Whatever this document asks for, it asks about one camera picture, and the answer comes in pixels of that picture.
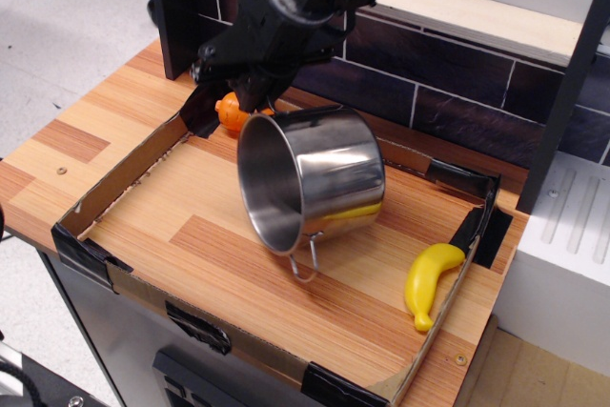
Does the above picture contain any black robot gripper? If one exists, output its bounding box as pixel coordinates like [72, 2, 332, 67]
[191, 0, 356, 112]

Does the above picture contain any stainless steel pot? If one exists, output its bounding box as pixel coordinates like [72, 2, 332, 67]
[237, 106, 386, 283]

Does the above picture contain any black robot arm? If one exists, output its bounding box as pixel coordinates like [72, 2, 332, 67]
[191, 0, 376, 112]

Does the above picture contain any cardboard fence with black tape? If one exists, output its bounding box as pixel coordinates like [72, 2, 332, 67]
[51, 67, 513, 406]

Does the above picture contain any orange toy carrot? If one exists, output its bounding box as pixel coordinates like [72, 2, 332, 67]
[214, 92, 251, 136]

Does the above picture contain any yellow toy banana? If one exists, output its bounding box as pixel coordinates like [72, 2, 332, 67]
[404, 243, 466, 332]

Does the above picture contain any black toy oven front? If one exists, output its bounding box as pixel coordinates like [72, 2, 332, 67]
[152, 348, 268, 407]

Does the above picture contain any white toy sink unit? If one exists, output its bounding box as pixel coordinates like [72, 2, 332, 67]
[494, 153, 609, 375]

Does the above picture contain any dark wooden shelf frame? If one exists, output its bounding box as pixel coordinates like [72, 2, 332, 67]
[154, 0, 609, 213]

